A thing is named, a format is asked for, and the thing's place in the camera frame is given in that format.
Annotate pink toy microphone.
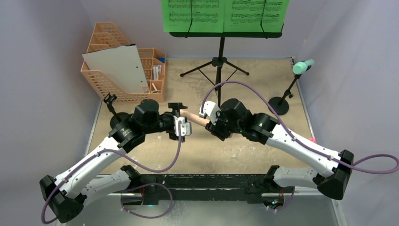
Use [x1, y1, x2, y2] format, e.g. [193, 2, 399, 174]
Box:
[180, 109, 210, 127]

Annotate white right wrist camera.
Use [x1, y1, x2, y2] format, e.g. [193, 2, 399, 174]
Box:
[199, 101, 220, 125]

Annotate black music stand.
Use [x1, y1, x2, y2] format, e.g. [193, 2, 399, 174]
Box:
[169, 31, 284, 108]

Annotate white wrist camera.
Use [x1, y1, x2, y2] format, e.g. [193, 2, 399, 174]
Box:
[174, 116, 192, 137]
[199, 101, 220, 125]

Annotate green sheet music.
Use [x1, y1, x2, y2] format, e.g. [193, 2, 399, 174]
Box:
[160, 0, 225, 33]
[223, 0, 290, 33]

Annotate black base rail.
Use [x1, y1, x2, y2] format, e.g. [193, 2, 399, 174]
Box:
[127, 174, 294, 205]

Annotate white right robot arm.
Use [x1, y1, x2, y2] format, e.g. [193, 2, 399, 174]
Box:
[199, 98, 354, 200]

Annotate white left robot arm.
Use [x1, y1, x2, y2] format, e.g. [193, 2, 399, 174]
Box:
[40, 99, 191, 223]

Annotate black right microphone stand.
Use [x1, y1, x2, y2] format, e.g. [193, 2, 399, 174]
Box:
[268, 74, 302, 115]

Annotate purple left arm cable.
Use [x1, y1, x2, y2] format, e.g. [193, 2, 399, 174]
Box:
[40, 134, 183, 225]

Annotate green sheet music left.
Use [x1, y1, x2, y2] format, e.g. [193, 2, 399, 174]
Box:
[160, 0, 225, 33]

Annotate green sheet music right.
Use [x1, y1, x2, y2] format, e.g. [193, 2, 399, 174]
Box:
[223, 0, 290, 33]

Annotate white marker tube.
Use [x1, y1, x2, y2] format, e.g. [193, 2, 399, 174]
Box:
[155, 65, 162, 80]

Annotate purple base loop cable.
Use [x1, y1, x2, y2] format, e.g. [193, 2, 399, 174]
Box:
[120, 182, 174, 219]

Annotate peach plastic file organizer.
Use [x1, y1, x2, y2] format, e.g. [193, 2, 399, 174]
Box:
[81, 22, 166, 102]

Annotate mint green toy microphone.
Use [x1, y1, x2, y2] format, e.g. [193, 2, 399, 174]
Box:
[292, 59, 315, 75]

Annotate black round microphone stand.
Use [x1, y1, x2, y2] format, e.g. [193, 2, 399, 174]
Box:
[103, 93, 129, 129]

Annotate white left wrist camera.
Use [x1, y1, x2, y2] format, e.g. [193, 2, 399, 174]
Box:
[174, 116, 192, 137]

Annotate grey folder board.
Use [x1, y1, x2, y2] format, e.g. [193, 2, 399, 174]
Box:
[82, 44, 149, 94]

